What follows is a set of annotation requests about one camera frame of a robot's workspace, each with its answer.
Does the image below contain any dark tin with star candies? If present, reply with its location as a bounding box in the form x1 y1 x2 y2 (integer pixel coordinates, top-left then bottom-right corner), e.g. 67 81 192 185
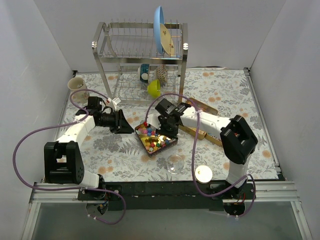
134 123 178 157

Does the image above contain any clear glass jar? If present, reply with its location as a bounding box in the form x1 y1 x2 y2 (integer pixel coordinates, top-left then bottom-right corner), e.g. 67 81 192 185
166 154 185 175

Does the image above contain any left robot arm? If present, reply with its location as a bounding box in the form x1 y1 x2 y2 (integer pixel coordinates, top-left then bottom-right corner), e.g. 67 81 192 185
44 96 134 200

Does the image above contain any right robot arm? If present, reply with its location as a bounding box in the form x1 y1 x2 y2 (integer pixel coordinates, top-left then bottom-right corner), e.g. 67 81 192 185
147 98 258 199

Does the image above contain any floral table mat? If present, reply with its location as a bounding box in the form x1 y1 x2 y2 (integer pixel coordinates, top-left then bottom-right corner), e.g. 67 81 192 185
80 68 278 182

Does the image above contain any gold tin with lollipops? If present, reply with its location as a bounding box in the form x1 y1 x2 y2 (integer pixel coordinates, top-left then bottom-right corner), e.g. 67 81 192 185
205 133 223 148

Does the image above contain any lime green bowl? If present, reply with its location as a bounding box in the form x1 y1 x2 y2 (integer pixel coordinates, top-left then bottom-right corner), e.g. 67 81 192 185
147 79 161 99

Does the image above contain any floral ceramic mug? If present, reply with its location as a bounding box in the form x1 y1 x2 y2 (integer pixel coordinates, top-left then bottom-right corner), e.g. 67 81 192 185
67 77 90 104

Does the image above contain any gold round lid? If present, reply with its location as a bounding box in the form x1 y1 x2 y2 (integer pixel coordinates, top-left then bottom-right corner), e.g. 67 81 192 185
194 165 213 184

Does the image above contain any teal and white bowl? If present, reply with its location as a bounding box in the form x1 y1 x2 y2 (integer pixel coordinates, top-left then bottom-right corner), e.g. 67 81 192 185
137 63 150 83

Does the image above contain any steel two-tier dish rack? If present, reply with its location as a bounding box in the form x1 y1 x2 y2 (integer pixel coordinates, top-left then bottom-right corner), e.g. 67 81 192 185
91 21 189 104

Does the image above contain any cream patterned plate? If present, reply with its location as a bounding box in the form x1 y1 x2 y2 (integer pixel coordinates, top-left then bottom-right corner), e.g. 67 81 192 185
160 23 175 56

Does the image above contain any blue plate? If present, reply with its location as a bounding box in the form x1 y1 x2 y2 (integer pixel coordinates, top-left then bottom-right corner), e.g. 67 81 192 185
153 5 165 55

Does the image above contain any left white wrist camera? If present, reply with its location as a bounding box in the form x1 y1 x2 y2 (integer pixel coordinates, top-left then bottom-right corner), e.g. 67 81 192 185
107 97 121 111

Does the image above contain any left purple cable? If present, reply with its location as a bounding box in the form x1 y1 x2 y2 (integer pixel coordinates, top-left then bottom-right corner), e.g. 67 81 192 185
12 89 127 225

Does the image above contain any purple cable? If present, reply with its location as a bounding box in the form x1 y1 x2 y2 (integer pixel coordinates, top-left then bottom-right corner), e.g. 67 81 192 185
12 89 127 225
145 93 257 219

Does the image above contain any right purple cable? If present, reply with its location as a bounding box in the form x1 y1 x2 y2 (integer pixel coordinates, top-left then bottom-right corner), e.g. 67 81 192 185
145 93 257 219

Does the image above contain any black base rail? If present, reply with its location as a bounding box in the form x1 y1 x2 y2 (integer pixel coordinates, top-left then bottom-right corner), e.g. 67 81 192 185
77 180 255 211

